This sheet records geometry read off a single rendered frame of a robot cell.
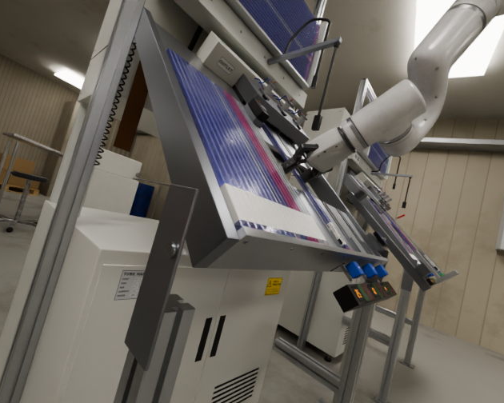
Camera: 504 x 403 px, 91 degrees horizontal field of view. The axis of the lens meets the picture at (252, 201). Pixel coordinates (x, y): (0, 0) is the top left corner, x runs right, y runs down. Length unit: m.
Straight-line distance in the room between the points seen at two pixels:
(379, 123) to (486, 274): 3.66
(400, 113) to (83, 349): 0.78
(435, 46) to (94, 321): 0.88
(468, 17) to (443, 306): 3.67
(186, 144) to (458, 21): 0.62
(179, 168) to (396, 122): 0.46
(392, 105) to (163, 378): 0.60
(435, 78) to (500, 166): 3.72
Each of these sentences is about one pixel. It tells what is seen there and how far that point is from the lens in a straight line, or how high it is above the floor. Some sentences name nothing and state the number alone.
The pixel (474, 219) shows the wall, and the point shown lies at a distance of 4.19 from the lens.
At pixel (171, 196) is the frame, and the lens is 0.27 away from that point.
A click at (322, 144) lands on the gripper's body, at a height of 0.96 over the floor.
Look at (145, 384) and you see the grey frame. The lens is 0.30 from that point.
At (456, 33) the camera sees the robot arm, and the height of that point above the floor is 1.22.
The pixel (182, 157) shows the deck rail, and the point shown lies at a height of 0.80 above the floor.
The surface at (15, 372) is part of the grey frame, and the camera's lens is 0.85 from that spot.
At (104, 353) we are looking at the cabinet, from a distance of 0.65.
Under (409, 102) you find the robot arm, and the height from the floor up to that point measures 1.05.
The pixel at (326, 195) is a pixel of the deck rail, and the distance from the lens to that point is 0.97.
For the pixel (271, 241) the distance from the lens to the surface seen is 0.31.
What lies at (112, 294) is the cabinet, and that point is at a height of 0.53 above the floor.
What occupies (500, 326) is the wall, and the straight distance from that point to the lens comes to 4.24.
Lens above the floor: 0.75
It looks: 4 degrees up
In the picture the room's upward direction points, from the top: 15 degrees clockwise
